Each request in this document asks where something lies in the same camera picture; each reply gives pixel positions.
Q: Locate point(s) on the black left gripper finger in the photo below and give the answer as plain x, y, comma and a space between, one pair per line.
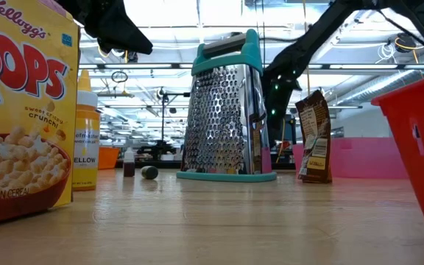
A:
120, 33

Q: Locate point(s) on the blue grey basket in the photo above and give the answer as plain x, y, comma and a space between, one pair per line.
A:
226, 121

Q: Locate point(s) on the yellow Corn Pops cereal box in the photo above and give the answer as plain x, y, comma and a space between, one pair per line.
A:
20, 110

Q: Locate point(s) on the yellow Chefmaster colour bottle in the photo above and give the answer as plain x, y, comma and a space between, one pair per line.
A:
86, 147

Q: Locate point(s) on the small dark red dropper bottle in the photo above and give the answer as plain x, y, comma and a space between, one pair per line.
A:
129, 165

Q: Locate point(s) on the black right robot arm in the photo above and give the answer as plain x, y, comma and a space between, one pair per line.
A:
307, 48

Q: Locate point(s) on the background black robot arm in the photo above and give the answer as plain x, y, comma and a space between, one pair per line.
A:
157, 150

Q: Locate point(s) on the black boom stand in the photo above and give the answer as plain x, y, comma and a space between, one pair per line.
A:
163, 121

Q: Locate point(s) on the pink plastic bin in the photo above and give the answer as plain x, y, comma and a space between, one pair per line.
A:
366, 158

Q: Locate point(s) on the orange plastic basket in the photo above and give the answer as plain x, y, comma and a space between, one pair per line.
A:
108, 158

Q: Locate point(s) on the red plastic basket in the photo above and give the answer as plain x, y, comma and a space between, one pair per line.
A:
418, 147

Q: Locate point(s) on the silver ventilation duct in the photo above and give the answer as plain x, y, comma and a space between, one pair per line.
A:
381, 86

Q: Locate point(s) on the black table frame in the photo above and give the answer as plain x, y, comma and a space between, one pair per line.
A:
160, 164

